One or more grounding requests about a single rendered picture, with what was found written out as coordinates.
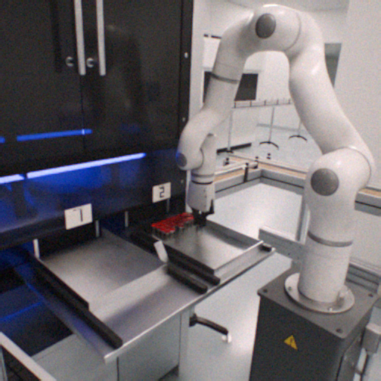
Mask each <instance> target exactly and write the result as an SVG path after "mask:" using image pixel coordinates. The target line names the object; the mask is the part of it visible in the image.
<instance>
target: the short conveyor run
mask: <svg viewBox="0 0 381 381"><path fill-rule="evenodd" d="M225 160H227V162H225V166H222V167H219V168H216V169H215V180H214V181H213V183H214V186H215V200H217V199H219V198H222V197H225V196H227V195H230V194H234V193H236V192H238V191H242V190H244V189H247V188H249V187H252V186H255V185H257V184H260V180H261V173H262V170H261V169H253V168H250V167H253V166H257V165H258V163H251V164H249V163H248V161H249V160H246V161H243V162H239V163H234V164H229V162H228V160H229V158H228V157H226V159H225ZM244 164H245V165H244ZM236 166H237V167H236ZM231 168H232V169H231ZM222 170H224V171H222Z"/></svg>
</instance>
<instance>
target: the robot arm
mask: <svg viewBox="0 0 381 381"><path fill-rule="evenodd" d="M263 51H278V52H283V53H284V54H285V56H286V57H287V60H288V62H289V69H290V70H289V80H288V89H289V93H290V97H291V99H292V101H293V104H294V107H295V108H296V112H297V114H298V116H299V118H300V120H301V122H302V124H303V126H304V127H305V129H306V131H307V132H308V133H309V134H310V136H311V137H312V138H313V139H314V141H315V142H316V144H317V145H318V147H319V148H320V150H321V153H322V154H323V156H321V157H319V158H318V159H316V160H315V161H314V162H313V163H312V164H311V166H310V168H309V169H308V172H307V174H306V176H305V183H304V193H305V200H306V203H307V205H308V210H309V221H308V229H307V234H306V238H305V246H304V251H303V255H302V264H301V268H300V272H299V273H298V274H293V275H291V276H290V277H288V278H287V280H286V283H285V291H286V293H287V295H288V296H289V297H290V298H291V299H292V300H293V301H294V302H295V303H296V304H297V305H299V306H301V307H303V308H305V309H307V310H309V311H313V312H316V313H319V314H328V315H336V314H344V313H346V312H348V311H349V310H351V309H352V307H353V305H354V296H353V294H352V292H351V290H350V289H349V288H348V287H346V286H345V285H344V282H345V276H346V272H347V268H348V263H349V259H350V255H351V252H352V246H353V243H354V239H355V232H356V228H357V221H356V218H355V214H354V204H355V198H356V195H357V193H358V191H360V190H362V189H363V188H365V187H366V186H368V184H369V183H370V182H371V181H372V179H373V177H374V174H375V163H374V160H373V156H372V154H371V152H370V151H369V149H368V147H367V145H366V144H365V143H364V141H363V139H362V138H361V136H360V135H359V134H358V132H357V131H356V129H355V128H354V126H353V125H352V124H351V123H350V121H349V120H348V118H347V117H346V115H345V114H344V112H343V110H342V108H341V107H340V105H339V102H338V100H337V98H336V95H335V92H334V90H333V86H332V85H331V82H330V79H329V76H328V74H327V68H326V64H325V60H324V40H323V36H322V34H321V31H320V29H319V27H318V25H317V23H316V22H315V21H314V19H313V18H312V17H310V16H308V15H307V14H304V13H302V12H299V11H295V10H293V9H291V8H287V7H284V6H280V5H269V6H264V7H261V8H257V9H256V10H254V12H253V13H252V14H251V15H250V16H248V17H246V18H244V19H242V20H238V21H237V22H235V23H232V24H231V25H230V26H229V27H228V28H227V29H226V30H225V31H224V32H223V34H222V36H221V39H220V42H219V44H218V50H217V53H216V56H215V61H214V64H213V68H212V73H211V76H210V80H209V85H208V88H207V92H206V97H205V101H204V104H203V107H202V108H201V109H200V111H199V112H197V113H196V114H195V115H194V116H193V117H192V118H191V119H190V120H189V122H188V123H187V125H186V126H185V127H184V129H183V131H182V133H181V137H180V140H179V142H178V148H177V152H176V163H177V165H178V167H179V168H180V169H182V170H190V182H189V185H188V189H187V205H188V206H189V207H190V208H191V210H192V213H193V215H194V225H197V223H198V222H199V223H200V226H199V227H200V228H203V227H205V226H206V217H208V216H209V215H213V214H215V211H214V207H215V186H214V183H213V181H214V180H215V160H216V149H217V138H218V137H217V135H214V134H212V133H210V132H211V131H212V130H213V129H214V128H215V127H216V126H218V125H220V124H222V123H223V122H224V121H225V120H226V119H227V118H228V116H229V114H230V111H231V108H232V105H233V102H234V98H235V95H236V93H237V89H238V85H239V83H240V79H241V76H242V73H243V68H244V66H245V63H246V59H247V58H248V57H250V56H252V55H254V54H255V53H257V52H263ZM200 211H201V214H200ZM200 216H201V217H200Z"/></svg>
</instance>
